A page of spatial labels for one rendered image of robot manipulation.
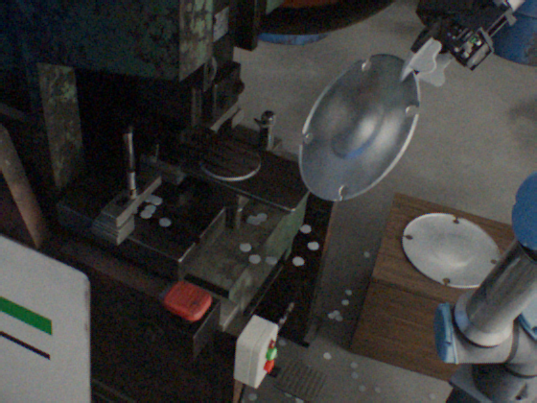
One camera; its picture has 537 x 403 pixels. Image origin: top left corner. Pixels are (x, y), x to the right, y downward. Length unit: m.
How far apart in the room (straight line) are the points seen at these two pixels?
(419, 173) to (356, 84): 1.49
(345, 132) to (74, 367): 0.83
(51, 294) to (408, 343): 1.00
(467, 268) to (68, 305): 1.05
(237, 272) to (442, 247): 0.76
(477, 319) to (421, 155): 1.67
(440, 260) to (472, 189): 0.93
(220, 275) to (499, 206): 1.63
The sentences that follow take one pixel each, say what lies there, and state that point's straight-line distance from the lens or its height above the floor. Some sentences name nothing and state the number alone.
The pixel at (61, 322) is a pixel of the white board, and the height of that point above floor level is 0.42.
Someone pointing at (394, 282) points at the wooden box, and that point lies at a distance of 1.67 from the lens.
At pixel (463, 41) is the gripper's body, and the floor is 1.13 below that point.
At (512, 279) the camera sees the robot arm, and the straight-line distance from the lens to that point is 1.03.
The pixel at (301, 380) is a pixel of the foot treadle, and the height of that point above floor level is 0.16.
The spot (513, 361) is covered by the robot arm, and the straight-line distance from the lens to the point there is 1.29.
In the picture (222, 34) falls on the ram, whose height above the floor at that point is 1.04.
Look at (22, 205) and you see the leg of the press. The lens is 1.33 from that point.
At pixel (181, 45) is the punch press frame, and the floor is 1.12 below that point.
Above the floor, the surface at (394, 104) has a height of 1.00.
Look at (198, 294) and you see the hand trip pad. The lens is 1.03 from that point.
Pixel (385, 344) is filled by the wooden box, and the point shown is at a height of 0.09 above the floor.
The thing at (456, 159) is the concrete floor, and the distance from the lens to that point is 2.80.
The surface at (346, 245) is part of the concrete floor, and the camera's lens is 2.24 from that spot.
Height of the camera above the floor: 1.55
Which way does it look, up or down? 41 degrees down
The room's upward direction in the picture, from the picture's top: 7 degrees clockwise
